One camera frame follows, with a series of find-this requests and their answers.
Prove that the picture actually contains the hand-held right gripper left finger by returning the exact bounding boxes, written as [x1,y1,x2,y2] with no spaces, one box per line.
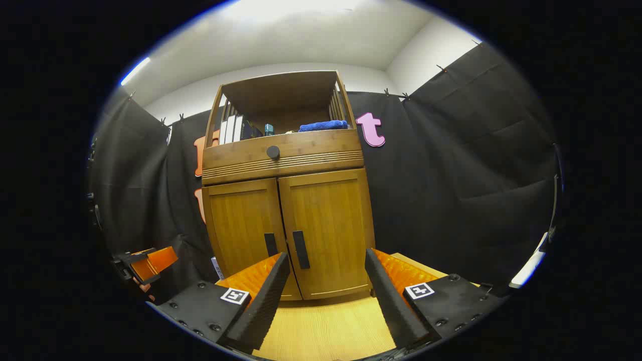
[153,252,291,354]

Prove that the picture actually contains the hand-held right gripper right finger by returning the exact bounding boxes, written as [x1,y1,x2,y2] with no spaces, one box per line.
[365,248,506,350]

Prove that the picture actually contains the wooden shoe cabinet door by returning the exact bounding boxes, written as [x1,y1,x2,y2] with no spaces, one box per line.
[203,178,302,301]
[278,169,377,300]

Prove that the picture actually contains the wooden double-door shoe cabinet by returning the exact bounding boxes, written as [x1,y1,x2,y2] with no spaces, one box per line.
[201,70,377,301]

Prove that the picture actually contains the wooden cabinet drawer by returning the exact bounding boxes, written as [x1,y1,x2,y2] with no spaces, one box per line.
[202,129,365,185]

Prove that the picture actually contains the black backdrop cloth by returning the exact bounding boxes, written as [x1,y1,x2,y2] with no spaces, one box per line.
[90,43,565,304]

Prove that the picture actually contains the blue towel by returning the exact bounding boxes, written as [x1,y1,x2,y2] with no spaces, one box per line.
[298,119,349,133]

